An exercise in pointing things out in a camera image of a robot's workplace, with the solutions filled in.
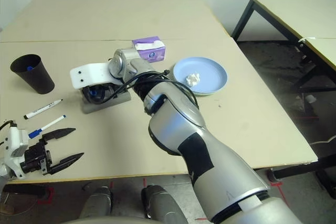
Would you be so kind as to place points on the beige side table black frame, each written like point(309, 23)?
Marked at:
point(328, 51)
point(294, 11)

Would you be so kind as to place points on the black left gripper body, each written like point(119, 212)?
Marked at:
point(32, 157)

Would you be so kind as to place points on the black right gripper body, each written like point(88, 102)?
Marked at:
point(109, 90)

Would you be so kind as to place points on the grey robot leg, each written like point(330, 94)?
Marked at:
point(162, 205)
point(97, 203)

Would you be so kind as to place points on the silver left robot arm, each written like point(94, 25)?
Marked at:
point(2, 171)

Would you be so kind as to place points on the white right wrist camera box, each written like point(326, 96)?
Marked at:
point(89, 73)

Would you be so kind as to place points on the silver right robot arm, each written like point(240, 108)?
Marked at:
point(178, 129)

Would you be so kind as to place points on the black plastic cup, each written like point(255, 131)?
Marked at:
point(39, 82)

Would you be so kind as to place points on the blue plastic plate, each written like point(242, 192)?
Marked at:
point(210, 72)

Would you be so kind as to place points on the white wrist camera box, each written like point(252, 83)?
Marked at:
point(15, 140)
point(89, 73)

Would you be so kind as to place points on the small white floor object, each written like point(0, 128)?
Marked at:
point(310, 98)

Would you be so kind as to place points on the purple tissue box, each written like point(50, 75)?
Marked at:
point(155, 53)

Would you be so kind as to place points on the white marker blue cap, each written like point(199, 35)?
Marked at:
point(50, 125)

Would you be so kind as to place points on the white marker black cap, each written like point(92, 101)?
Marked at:
point(43, 108)

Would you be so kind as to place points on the white strip on side table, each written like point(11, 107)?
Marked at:
point(305, 39)

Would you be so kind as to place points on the grey robot torso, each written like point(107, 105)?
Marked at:
point(105, 221)

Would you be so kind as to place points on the white tissue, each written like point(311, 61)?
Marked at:
point(193, 79)

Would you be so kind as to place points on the grey glasses case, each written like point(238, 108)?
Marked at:
point(105, 107)

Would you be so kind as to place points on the grey left robot leg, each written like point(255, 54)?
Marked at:
point(97, 203)

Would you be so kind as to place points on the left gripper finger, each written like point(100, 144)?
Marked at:
point(67, 162)
point(59, 133)

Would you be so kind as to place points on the grey right robot leg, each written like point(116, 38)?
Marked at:
point(162, 205)

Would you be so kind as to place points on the black table foot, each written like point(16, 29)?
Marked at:
point(296, 167)
point(26, 190)

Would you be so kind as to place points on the black sunglasses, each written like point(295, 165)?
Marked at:
point(92, 94)

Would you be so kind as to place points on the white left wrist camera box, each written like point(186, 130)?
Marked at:
point(15, 140)

